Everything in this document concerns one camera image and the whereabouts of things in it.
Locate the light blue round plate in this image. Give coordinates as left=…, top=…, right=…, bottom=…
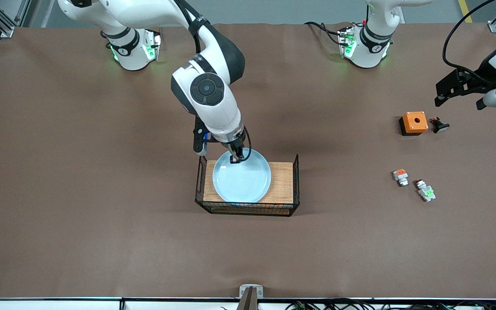
left=212, top=148, right=272, bottom=203

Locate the wooden board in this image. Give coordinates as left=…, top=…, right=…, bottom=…
left=203, top=160, right=294, bottom=204

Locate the metal table edge bracket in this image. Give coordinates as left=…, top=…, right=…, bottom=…
left=239, top=284, right=264, bottom=299

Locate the black wire mesh basket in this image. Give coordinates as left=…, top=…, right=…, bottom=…
left=195, top=151, right=300, bottom=217

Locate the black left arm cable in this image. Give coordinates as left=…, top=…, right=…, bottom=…
left=442, top=0, right=496, bottom=74

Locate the white table edge rail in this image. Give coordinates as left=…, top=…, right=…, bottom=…
left=0, top=298, right=496, bottom=310

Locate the brown table cover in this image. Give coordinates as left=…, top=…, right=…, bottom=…
left=0, top=22, right=496, bottom=300

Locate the black cable bundle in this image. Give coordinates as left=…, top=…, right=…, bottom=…
left=285, top=298, right=496, bottom=310

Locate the orange button enclosure box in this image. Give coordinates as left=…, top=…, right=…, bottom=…
left=399, top=112, right=429, bottom=136

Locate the black push button white cap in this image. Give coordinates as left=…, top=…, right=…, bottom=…
left=430, top=117, right=450, bottom=134

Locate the black base cable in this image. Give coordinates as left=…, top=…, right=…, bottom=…
left=304, top=22, right=343, bottom=46

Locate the red button green contact block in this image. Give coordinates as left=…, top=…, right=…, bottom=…
left=413, top=179, right=437, bottom=202

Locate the grey tapered mount pole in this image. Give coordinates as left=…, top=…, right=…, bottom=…
left=236, top=288, right=259, bottom=310

